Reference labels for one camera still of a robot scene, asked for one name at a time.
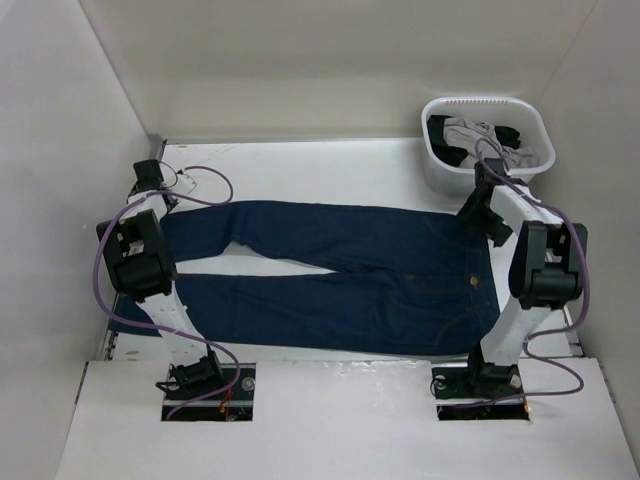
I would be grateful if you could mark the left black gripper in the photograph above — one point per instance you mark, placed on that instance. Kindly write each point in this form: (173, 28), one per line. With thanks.
(175, 201)

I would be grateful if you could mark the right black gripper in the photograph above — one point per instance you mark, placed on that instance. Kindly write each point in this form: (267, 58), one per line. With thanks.
(498, 230)

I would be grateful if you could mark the dark blue denim trousers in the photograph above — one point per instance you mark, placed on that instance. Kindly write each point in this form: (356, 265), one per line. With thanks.
(388, 281)

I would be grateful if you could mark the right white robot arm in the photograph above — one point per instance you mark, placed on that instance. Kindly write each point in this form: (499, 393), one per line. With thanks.
(547, 269)

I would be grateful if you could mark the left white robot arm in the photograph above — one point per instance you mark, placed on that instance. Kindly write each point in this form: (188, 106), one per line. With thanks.
(142, 270)

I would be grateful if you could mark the grey garment in basket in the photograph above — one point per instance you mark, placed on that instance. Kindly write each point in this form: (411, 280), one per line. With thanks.
(522, 158)

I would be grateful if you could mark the black garment in basket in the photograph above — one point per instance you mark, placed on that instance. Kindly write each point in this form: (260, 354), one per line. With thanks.
(453, 138)

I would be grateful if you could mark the white plastic laundry basket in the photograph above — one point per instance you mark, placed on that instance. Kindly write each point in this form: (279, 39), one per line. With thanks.
(503, 111)

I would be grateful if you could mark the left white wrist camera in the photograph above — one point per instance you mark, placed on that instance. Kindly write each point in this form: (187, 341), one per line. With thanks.
(185, 183)

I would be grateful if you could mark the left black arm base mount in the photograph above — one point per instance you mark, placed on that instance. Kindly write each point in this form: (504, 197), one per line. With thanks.
(209, 391)

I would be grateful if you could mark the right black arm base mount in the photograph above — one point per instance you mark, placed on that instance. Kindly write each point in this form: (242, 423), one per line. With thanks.
(475, 390)

